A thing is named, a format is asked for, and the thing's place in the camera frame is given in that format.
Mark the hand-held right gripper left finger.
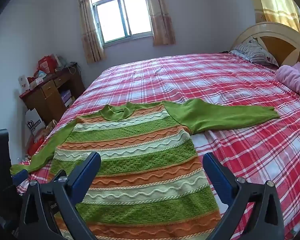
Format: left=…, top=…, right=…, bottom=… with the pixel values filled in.
left=18, top=151, right=102, bottom=240

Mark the red plastic bag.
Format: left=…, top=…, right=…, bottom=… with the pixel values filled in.
left=27, top=135, right=47, bottom=157

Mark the pink blanket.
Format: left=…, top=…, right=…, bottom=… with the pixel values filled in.
left=276, top=62, right=300, bottom=96

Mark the yellow curtain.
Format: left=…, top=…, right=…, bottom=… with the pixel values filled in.
left=245, top=0, right=300, bottom=39

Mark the red plaid bed sheet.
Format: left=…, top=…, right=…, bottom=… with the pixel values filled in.
left=15, top=51, right=300, bottom=240

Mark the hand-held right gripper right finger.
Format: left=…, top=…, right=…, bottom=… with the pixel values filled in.
left=202, top=152, right=285, bottom=240

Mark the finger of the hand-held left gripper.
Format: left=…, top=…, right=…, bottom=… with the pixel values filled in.
left=11, top=169, right=28, bottom=188

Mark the stack of boxes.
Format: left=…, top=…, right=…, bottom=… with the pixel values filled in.
left=61, top=90, right=73, bottom=107

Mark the red gift box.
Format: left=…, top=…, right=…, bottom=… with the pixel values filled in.
left=37, top=54, right=61, bottom=74

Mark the beige floral curtain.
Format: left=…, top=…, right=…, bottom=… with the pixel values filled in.
left=145, top=0, right=176, bottom=46
left=76, top=0, right=106, bottom=64

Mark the cream wooden headboard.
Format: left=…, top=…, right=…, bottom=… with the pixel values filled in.
left=229, top=22, right=300, bottom=68

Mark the small red white box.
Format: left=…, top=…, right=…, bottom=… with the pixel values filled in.
left=27, top=76, right=44, bottom=88

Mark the striped patterned pillow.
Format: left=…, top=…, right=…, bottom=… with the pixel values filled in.
left=230, top=36, right=279, bottom=67

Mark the brown woven bag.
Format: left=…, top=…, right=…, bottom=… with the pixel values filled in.
left=44, top=119, right=58, bottom=133

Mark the window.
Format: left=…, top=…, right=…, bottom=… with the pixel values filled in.
left=89, top=0, right=153, bottom=46

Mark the green orange striped knit sweater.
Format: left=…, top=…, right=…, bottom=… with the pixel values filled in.
left=10, top=98, right=280, bottom=240

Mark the white paper bag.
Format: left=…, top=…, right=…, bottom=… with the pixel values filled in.
left=24, top=108, right=46, bottom=140

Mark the brown wooden desk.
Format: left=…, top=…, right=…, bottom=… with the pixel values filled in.
left=19, top=64, right=86, bottom=125

